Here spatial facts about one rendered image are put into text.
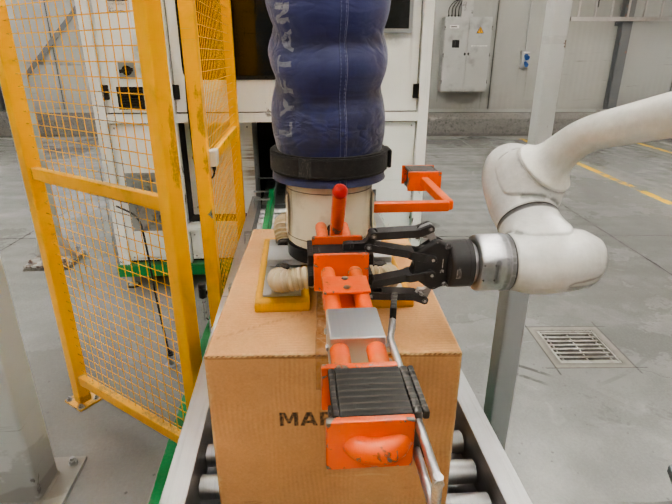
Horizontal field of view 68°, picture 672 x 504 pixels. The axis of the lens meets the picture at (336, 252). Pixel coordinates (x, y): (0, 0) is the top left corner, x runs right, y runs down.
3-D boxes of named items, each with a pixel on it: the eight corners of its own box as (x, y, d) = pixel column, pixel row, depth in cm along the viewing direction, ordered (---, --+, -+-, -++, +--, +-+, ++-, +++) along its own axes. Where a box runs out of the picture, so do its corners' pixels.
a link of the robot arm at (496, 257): (512, 300, 76) (474, 301, 76) (490, 276, 84) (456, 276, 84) (521, 245, 73) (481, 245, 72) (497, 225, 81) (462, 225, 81)
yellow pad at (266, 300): (264, 245, 120) (263, 226, 118) (306, 244, 121) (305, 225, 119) (254, 313, 89) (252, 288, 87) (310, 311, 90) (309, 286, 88)
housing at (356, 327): (323, 340, 62) (323, 307, 60) (377, 338, 62) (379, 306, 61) (326, 373, 55) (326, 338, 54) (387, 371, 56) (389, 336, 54)
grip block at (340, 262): (307, 269, 82) (306, 235, 80) (366, 267, 83) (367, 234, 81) (308, 291, 74) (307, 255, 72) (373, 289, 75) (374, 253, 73)
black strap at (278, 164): (273, 156, 107) (272, 138, 105) (380, 155, 109) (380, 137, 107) (267, 182, 86) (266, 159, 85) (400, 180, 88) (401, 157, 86)
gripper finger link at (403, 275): (428, 260, 80) (430, 268, 80) (360, 275, 80) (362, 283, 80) (435, 270, 76) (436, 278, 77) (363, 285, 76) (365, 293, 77)
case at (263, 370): (261, 357, 147) (253, 228, 132) (396, 355, 148) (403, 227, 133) (224, 543, 91) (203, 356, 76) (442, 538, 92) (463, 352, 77)
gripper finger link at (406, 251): (435, 266, 76) (438, 257, 75) (364, 252, 74) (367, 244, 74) (429, 256, 79) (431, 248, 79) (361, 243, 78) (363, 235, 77)
